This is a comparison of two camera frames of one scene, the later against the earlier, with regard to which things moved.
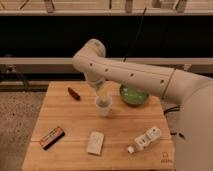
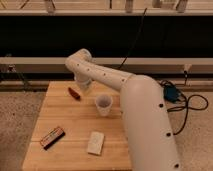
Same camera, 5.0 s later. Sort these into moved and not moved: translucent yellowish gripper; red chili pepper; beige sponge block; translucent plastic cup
Moved: translucent yellowish gripper
Not moved: beige sponge block; translucent plastic cup; red chili pepper
